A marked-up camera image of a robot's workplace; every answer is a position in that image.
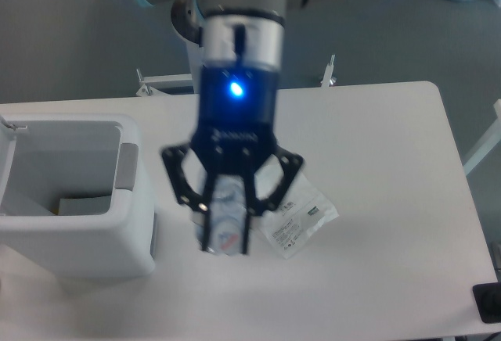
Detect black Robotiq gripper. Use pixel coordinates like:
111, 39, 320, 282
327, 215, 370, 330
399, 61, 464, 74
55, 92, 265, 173
161, 66, 304, 255

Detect crushed clear plastic bottle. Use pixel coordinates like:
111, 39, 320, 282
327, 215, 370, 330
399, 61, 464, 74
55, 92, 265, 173
204, 174, 247, 256

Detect white plastic packaging bag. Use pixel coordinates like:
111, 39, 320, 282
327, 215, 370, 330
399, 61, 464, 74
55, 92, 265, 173
251, 173, 339, 259

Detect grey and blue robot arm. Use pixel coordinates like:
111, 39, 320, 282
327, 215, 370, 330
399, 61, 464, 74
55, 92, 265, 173
137, 0, 314, 254

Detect white trash can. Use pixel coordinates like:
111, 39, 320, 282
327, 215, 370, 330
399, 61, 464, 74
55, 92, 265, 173
1, 113, 157, 278

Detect black device at table edge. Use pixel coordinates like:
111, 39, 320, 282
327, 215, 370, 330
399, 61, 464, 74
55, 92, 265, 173
472, 282, 500, 324

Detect white frame post right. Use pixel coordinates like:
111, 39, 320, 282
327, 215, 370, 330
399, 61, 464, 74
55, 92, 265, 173
463, 99, 500, 176

